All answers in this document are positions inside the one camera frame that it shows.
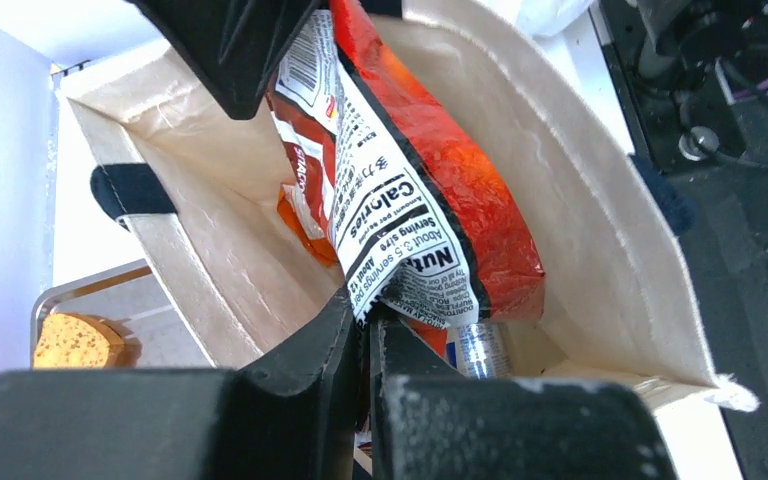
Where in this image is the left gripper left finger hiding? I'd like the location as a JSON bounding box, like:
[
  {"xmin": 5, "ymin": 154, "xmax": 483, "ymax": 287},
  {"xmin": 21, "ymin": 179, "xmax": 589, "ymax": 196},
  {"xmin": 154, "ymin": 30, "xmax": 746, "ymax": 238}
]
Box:
[{"xmin": 0, "ymin": 289, "xmax": 359, "ymax": 479}]

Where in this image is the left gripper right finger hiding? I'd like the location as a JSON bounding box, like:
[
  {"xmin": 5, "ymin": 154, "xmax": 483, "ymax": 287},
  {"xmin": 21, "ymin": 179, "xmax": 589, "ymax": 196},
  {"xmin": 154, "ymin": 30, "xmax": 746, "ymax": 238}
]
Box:
[{"xmin": 368, "ymin": 318, "xmax": 676, "ymax": 479}]

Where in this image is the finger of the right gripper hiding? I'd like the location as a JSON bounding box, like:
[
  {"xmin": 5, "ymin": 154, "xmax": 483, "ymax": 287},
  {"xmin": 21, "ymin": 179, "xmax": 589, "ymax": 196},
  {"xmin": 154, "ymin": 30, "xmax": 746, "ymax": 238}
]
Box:
[{"xmin": 131, "ymin": 0, "xmax": 321, "ymax": 120}]

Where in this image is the beige canvas tote bag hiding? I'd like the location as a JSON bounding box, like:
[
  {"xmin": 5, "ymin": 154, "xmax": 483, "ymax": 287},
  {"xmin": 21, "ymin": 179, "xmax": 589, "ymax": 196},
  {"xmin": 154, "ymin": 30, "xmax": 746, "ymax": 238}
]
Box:
[{"xmin": 62, "ymin": 1, "xmax": 759, "ymax": 412}]

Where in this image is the red chips bag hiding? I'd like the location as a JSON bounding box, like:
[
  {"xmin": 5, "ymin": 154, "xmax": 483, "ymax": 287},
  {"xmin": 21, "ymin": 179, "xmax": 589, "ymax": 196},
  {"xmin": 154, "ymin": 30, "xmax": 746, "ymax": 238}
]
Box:
[{"xmin": 266, "ymin": 1, "xmax": 545, "ymax": 328}]

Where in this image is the white plastic grocery bag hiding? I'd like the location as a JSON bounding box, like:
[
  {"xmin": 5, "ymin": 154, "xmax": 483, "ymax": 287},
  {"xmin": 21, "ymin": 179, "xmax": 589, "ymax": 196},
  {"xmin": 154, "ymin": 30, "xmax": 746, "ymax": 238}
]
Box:
[{"xmin": 515, "ymin": 0, "xmax": 594, "ymax": 37}]

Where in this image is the silver drink can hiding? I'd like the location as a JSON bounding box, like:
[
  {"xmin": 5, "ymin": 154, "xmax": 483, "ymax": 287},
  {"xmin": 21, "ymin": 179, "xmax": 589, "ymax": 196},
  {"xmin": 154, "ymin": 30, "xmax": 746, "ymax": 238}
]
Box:
[{"xmin": 445, "ymin": 324, "xmax": 512, "ymax": 379}]

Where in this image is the orange snack packet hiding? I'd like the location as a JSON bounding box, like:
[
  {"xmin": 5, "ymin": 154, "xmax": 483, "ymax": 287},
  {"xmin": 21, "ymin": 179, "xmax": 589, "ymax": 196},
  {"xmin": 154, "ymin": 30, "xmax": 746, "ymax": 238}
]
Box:
[{"xmin": 276, "ymin": 184, "xmax": 338, "ymax": 268}]

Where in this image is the stainless steel tray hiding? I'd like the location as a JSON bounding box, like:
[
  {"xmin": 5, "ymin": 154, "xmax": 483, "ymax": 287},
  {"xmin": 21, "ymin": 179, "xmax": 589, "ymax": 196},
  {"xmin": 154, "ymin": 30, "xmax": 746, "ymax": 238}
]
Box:
[{"xmin": 30, "ymin": 260, "xmax": 214, "ymax": 368}]

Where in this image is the brown bread slice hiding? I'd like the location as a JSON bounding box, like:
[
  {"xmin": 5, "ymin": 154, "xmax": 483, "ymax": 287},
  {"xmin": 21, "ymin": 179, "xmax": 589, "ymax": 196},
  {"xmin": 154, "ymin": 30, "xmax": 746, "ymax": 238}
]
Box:
[{"xmin": 31, "ymin": 313, "xmax": 125, "ymax": 369}]

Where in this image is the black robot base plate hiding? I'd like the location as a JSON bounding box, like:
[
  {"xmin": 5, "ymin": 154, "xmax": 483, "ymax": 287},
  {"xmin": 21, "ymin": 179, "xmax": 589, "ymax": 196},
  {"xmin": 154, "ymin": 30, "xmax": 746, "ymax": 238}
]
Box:
[{"xmin": 592, "ymin": 1, "xmax": 768, "ymax": 479}]

